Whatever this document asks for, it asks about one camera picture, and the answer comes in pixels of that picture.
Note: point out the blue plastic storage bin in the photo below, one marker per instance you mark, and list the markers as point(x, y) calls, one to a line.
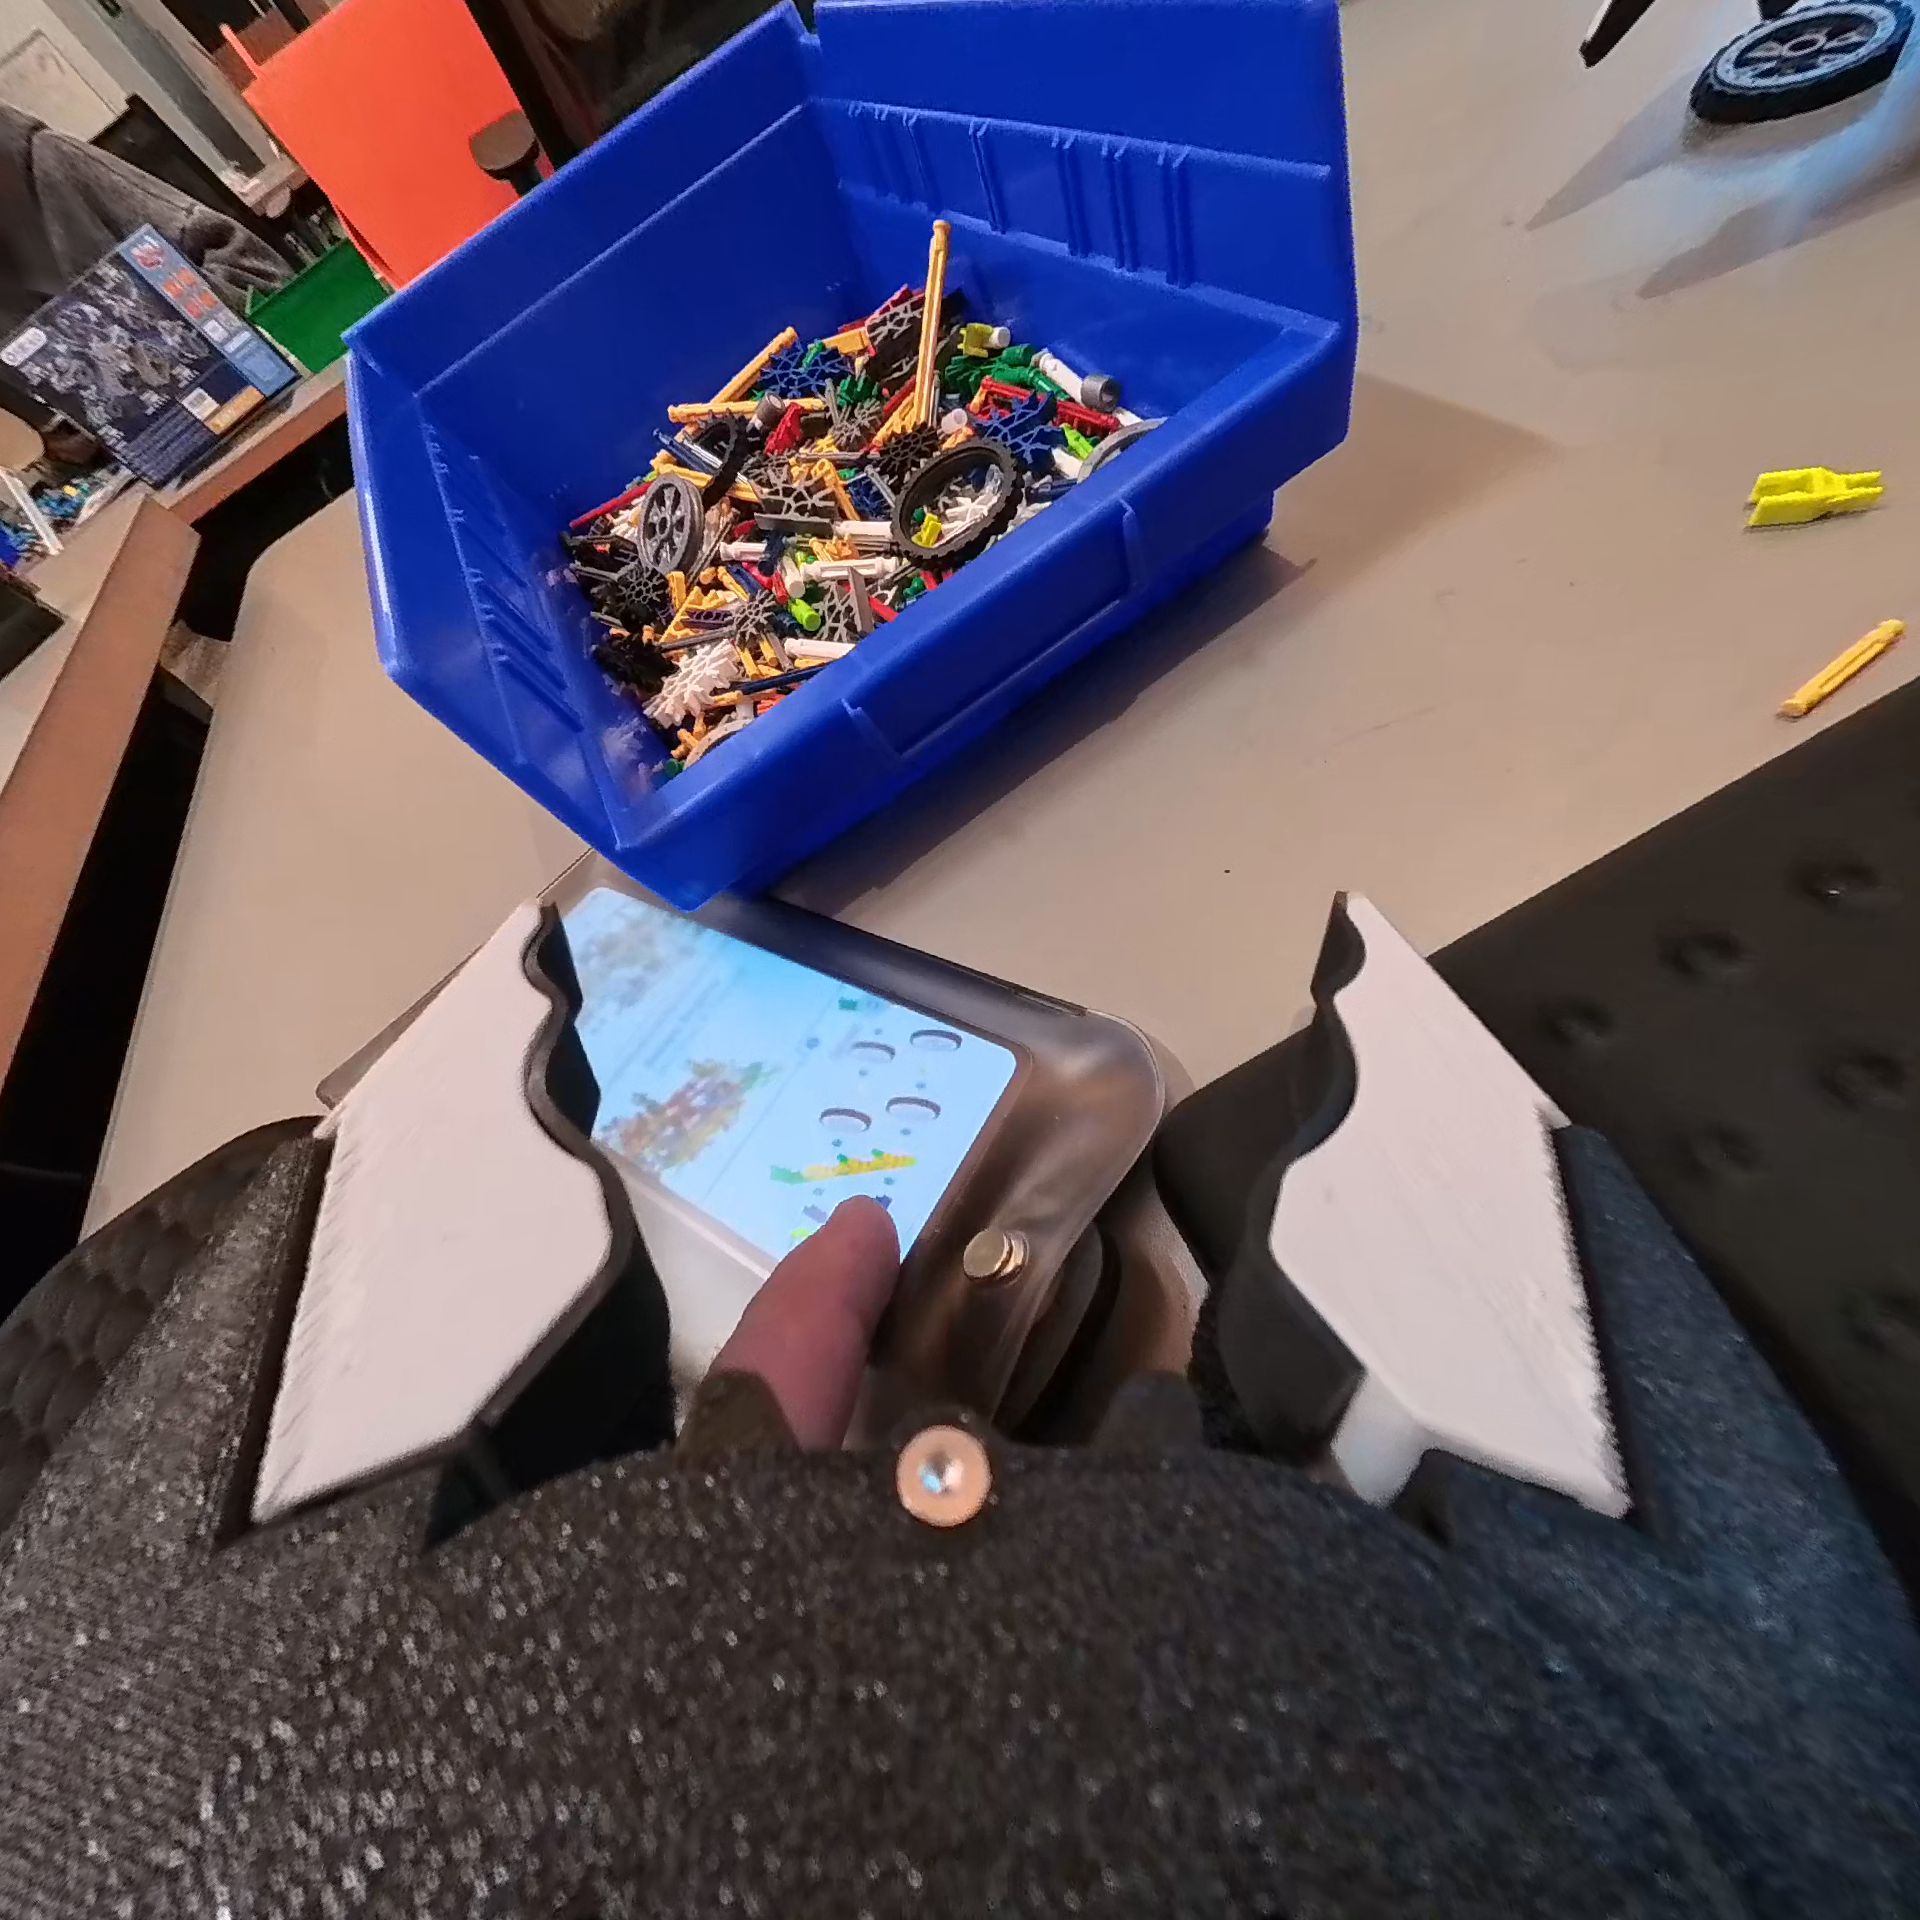
point(600, 301)

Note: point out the dark printed toy box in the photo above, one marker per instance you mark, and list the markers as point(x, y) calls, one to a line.
point(134, 361)

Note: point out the black toy vehicle wheel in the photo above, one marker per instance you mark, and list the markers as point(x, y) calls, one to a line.
point(1801, 74)

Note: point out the small grey spoked wheel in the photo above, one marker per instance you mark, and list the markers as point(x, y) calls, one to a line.
point(671, 524)

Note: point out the orange plastic panel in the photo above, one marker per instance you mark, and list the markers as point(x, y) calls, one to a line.
point(391, 105)

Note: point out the large grey spoked wheel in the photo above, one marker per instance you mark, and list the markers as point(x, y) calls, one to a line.
point(1125, 435)

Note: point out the grey fabric garment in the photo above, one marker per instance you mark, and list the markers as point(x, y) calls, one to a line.
point(91, 195)

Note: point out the pile of colourful construction pieces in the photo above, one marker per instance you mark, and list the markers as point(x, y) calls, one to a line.
point(840, 494)

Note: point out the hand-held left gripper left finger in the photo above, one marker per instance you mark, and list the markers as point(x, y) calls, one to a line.
point(435, 1230)

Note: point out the wood edged table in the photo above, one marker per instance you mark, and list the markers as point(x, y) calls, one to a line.
point(105, 721)

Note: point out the black perforated mat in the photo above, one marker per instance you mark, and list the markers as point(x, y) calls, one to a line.
point(1725, 975)

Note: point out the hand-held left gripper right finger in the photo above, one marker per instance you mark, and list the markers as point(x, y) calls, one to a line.
point(1425, 1201)

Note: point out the green plastic bin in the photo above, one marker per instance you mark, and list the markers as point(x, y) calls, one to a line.
point(323, 314)

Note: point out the yellow-green plastic connector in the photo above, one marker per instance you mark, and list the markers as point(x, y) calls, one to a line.
point(1808, 498)

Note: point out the short yellow plastic rod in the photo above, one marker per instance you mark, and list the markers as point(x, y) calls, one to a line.
point(1843, 668)

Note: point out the person's left hand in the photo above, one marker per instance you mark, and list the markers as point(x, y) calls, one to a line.
point(825, 1304)

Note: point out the tablet in clear case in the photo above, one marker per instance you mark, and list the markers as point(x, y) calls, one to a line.
point(721, 1050)

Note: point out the large black rubber tyre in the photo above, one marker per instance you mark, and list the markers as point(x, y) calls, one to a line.
point(909, 518)

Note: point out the small black rubber tyre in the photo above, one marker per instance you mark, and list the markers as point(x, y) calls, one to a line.
point(750, 459)

